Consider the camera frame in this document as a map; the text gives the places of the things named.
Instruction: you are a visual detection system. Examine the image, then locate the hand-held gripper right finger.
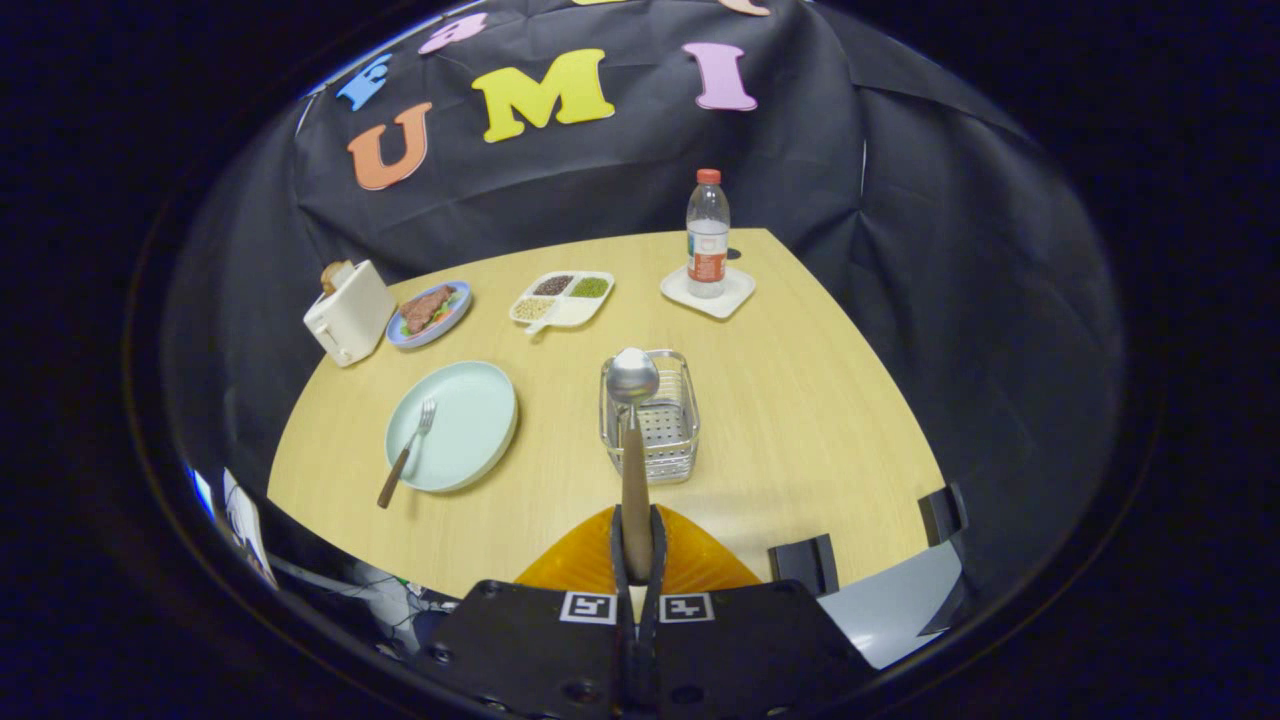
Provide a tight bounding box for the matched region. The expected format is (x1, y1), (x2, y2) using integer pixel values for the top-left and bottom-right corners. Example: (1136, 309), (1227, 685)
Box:
(640, 505), (877, 720)

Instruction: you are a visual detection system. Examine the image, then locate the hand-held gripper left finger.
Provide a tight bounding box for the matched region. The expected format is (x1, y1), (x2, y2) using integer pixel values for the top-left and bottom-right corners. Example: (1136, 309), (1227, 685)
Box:
(415, 505), (642, 720)

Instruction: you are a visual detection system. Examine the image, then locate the spoon with wooden handle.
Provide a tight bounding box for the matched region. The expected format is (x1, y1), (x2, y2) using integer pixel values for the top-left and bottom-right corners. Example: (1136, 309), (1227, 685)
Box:
(606, 347), (662, 584)

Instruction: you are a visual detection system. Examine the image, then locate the fork with wooden handle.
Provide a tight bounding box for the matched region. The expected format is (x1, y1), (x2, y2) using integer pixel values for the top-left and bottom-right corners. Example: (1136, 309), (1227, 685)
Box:
(377, 399), (438, 510)

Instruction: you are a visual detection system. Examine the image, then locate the black chair back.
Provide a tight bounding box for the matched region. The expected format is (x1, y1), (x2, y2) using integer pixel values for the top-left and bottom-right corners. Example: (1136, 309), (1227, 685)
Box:
(918, 483), (969, 548)
(768, 534), (841, 598)

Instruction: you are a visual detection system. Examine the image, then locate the light green plate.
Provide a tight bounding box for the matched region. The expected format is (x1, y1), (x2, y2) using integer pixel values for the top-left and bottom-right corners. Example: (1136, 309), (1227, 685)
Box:
(385, 361), (519, 494)

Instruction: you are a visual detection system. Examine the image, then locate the white board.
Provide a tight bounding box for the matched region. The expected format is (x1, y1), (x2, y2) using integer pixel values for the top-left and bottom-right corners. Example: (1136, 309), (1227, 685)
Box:
(222, 468), (279, 589)

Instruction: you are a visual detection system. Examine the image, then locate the blue plate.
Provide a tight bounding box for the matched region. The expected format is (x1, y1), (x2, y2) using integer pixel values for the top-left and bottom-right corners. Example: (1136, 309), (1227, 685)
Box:
(386, 281), (474, 350)

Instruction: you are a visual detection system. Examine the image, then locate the white divided dish with beans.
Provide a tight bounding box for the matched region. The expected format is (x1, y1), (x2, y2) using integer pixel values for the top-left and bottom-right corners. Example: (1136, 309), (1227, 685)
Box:
(509, 270), (616, 336)

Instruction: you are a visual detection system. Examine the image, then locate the white square coaster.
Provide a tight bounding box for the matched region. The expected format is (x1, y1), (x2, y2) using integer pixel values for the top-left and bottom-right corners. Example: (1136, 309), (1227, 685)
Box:
(660, 264), (757, 320)

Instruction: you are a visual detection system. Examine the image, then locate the steak with salad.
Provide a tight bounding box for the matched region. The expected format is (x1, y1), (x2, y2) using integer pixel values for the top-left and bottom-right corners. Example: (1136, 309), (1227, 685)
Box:
(400, 285), (458, 336)

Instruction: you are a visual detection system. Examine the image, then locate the white toaster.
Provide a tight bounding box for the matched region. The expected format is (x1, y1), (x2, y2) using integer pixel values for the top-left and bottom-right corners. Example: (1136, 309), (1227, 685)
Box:
(303, 260), (397, 368)

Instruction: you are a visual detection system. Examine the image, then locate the clear water bottle red cap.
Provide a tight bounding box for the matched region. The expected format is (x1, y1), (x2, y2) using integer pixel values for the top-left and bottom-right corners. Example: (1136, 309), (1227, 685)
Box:
(686, 168), (731, 300)

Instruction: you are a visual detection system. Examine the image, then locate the black backdrop cloth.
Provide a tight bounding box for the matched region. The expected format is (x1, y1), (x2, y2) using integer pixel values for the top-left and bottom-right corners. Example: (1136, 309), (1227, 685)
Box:
(160, 0), (1126, 601)

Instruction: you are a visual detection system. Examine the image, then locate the clear wire cutlery basket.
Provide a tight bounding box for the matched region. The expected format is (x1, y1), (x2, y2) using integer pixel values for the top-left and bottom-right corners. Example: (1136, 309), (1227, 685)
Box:
(599, 349), (701, 485)

